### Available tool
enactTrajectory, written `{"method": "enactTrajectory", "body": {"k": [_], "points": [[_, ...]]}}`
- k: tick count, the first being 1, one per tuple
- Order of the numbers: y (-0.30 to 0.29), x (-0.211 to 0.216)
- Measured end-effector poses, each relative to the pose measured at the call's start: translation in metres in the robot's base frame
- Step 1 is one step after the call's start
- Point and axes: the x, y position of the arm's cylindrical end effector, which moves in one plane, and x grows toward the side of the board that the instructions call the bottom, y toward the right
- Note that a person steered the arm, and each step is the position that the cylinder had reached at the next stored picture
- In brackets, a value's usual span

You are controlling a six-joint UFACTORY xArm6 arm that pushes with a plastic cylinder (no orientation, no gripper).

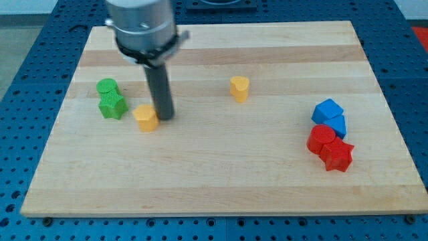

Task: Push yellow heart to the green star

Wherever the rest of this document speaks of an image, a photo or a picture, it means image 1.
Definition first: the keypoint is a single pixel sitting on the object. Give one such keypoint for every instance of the blue cube block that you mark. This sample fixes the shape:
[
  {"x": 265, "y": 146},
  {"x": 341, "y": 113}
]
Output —
[{"x": 326, "y": 110}]

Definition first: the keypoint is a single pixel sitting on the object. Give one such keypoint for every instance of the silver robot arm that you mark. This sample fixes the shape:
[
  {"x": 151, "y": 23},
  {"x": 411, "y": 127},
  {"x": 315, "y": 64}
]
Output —
[{"x": 146, "y": 34}]

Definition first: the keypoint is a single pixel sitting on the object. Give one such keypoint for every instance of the red star block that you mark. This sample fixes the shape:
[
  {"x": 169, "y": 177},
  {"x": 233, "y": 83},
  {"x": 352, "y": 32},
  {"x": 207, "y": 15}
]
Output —
[{"x": 337, "y": 155}]

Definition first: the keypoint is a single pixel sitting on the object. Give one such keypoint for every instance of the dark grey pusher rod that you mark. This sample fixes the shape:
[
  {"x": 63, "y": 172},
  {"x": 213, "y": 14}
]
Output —
[{"x": 158, "y": 83}]

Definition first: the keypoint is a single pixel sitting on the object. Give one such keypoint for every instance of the dark mounting plate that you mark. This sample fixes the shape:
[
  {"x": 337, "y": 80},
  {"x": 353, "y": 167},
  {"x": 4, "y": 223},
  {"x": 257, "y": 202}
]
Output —
[{"x": 221, "y": 5}]

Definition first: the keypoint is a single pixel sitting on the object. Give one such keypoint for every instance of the green star block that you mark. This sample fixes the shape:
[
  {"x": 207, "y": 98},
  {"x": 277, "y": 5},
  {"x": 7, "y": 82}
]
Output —
[{"x": 112, "y": 105}]

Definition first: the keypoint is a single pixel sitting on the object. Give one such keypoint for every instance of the blue triangle block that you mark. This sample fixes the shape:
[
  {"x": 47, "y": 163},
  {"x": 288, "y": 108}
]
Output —
[{"x": 338, "y": 124}]

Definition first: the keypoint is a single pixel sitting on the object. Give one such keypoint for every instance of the green cylinder block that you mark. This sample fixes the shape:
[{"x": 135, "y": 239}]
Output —
[{"x": 107, "y": 85}]

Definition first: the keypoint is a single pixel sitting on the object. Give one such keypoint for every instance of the yellow pentagon block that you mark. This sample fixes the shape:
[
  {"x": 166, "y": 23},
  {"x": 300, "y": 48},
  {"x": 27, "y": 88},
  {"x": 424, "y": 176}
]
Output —
[{"x": 145, "y": 117}]

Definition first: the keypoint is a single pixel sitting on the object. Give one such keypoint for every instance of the yellow heart block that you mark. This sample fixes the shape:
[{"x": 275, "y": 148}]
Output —
[{"x": 239, "y": 88}]

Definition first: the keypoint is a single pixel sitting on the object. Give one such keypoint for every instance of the red cylinder block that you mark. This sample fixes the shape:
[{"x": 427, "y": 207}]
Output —
[{"x": 320, "y": 135}]

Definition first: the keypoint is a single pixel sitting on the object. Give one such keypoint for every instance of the wooden board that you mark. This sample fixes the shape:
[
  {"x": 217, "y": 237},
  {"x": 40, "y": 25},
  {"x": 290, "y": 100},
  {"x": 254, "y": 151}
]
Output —
[{"x": 219, "y": 157}]

